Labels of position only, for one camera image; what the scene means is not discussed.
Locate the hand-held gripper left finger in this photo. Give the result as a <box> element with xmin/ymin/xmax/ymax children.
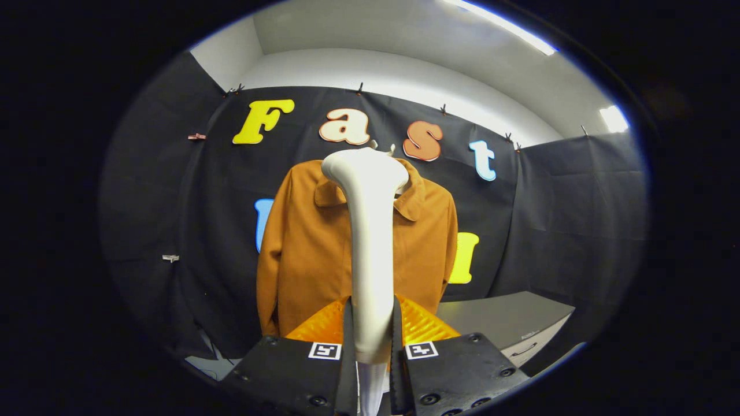
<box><xmin>220</xmin><ymin>296</ymin><xmax>359</xmax><ymax>416</ymax></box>

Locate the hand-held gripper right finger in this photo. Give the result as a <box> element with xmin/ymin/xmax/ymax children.
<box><xmin>388</xmin><ymin>294</ymin><xmax>530</xmax><ymax>416</ymax></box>

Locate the orange button-up shirt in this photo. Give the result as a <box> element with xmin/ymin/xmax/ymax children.
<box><xmin>256</xmin><ymin>157</ymin><xmax>458</xmax><ymax>339</ymax></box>

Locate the white garment steamer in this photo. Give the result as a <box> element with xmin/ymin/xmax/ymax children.
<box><xmin>321</xmin><ymin>148</ymin><xmax>410</xmax><ymax>365</ymax></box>

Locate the grey top white cabinet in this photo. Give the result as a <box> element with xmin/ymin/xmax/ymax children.
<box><xmin>436</xmin><ymin>291</ymin><xmax>576</xmax><ymax>369</ymax></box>

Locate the black backdrop cloth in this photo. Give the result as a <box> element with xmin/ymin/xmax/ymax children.
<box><xmin>98</xmin><ymin>51</ymin><xmax>647</xmax><ymax>370</ymax></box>

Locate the small ceiling light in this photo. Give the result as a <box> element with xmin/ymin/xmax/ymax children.
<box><xmin>600</xmin><ymin>106</ymin><xmax>629</xmax><ymax>133</ymax></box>

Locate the long ceiling light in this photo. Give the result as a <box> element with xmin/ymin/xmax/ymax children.
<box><xmin>445</xmin><ymin>0</ymin><xmax>557</xmax><ymax>56</ymax></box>

